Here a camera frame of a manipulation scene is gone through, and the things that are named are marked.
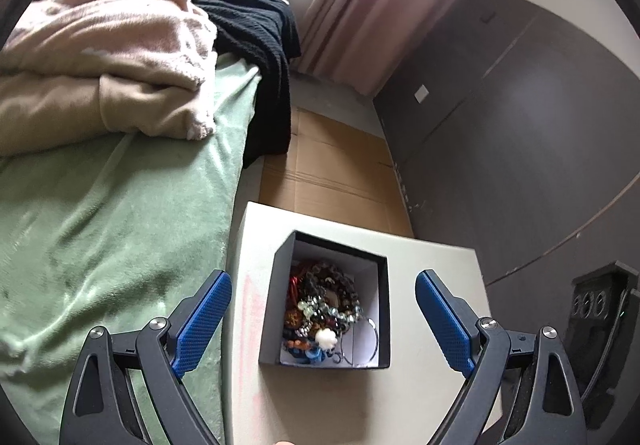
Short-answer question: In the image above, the flat cardboard sheet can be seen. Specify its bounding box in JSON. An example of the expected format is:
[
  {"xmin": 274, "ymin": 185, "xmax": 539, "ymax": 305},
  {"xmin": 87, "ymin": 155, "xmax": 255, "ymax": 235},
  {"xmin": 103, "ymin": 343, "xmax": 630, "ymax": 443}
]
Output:
[{"xmin": 257, "ymin": 106, "xmax": 415, "ymax": 238}]

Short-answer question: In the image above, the brown wooden bead bracelet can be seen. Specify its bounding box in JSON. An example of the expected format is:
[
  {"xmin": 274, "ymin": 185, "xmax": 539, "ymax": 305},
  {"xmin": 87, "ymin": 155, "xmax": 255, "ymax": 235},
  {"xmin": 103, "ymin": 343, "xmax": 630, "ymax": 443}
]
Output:
[{"xmin": 300, "ymin": 262, "xmax": 363, "ymax": 323}]

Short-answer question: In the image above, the pile of mixed jewelry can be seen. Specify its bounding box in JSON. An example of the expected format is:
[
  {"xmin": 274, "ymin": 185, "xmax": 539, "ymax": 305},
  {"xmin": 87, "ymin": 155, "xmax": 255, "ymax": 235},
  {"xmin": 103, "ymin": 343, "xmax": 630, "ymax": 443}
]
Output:
[{"xmin": 281, "ymin": 261, "xmax": 381, "ymax": 368}]

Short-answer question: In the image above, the pink curtain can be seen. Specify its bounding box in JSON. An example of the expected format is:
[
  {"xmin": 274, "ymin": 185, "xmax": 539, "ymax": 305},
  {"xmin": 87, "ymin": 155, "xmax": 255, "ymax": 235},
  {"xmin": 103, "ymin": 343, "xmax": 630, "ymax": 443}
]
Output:
[{"xmin": 295, "ymin": 0, "xmax": 473, "ymax": 96}]

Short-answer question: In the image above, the black box with white inside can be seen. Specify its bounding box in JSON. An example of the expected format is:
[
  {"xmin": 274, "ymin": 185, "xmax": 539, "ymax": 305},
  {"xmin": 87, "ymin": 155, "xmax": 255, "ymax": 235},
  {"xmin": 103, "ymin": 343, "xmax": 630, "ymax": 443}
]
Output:
[{"xmin": 258, "ymin": 230, "xmax": 392, "ymax": 371}]

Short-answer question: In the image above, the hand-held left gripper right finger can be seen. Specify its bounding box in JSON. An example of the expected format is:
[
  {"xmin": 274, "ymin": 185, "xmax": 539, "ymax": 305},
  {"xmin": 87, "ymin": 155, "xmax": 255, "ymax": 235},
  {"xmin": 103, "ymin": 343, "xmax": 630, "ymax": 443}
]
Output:
[{"xmin": 415, "ymin": 270, "xmax": 588, "ymax": 445}]

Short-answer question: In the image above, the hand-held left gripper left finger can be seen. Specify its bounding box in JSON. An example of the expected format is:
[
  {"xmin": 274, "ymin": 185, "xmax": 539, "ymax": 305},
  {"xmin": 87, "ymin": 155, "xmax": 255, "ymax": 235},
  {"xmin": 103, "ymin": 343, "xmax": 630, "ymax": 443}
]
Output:
[{"xmin": 59, "ymin": 270, "xmax": 233, "ymax": 445}]

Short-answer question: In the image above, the green bed sheet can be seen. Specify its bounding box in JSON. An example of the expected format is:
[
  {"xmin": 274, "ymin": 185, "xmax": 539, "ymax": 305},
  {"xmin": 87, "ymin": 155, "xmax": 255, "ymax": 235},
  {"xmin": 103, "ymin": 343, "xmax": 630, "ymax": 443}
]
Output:
[{"xmin": 0, "ymin": 0, "xmax": 263, "ymax": 445}]

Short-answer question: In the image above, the dark grey wardrobe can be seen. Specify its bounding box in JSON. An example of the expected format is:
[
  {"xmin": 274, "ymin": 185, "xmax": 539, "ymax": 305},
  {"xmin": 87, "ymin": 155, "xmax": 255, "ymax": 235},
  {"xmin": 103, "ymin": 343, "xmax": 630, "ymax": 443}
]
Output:
[{"xmin": 372, "ymin": 0, "xmax": 640, "ymax": 286}]

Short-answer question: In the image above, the black knit blanket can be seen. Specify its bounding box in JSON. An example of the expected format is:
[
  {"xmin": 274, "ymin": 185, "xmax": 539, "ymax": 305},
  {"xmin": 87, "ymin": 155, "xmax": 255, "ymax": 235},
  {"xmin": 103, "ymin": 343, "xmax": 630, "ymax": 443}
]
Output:
[{"xmin": 192, "ymin": 0, "xmax": 302, "ymax": 170}]

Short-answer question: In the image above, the pink fleece blanket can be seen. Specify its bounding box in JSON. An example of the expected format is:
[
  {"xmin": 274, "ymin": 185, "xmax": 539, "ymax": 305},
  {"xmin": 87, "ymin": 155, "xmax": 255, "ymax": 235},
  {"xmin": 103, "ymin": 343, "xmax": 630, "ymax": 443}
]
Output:
[{"xmin": 0, "ymin": 0, "xmax": 237, "ymax": 158}]

